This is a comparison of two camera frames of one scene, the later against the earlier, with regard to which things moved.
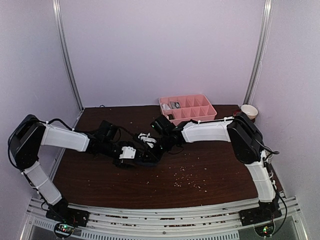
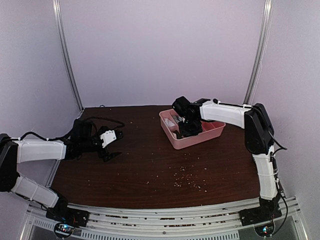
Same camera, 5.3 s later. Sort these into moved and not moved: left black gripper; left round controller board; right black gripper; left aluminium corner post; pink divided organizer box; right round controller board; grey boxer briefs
Moved: right black gripper; left black gripper; grey boxer briefs; pink divided organizer box
Not moved: left round controller board; left aluminium corner post; right round controller board
